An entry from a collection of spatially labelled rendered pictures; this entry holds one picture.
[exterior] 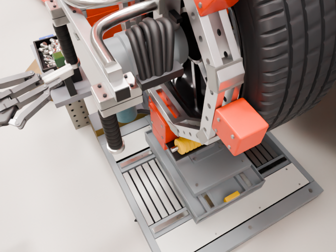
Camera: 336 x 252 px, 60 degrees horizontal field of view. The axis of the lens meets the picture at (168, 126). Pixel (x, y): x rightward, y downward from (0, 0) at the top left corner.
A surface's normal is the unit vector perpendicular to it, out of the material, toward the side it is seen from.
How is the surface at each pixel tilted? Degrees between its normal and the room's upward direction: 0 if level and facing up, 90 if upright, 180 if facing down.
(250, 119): 0
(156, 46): 49
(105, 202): 0
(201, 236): 0
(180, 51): 71
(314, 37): 62
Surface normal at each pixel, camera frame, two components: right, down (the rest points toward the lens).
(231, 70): 0.34, 0.09
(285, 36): 0.40, 0.29
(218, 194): 0.00, -0.58
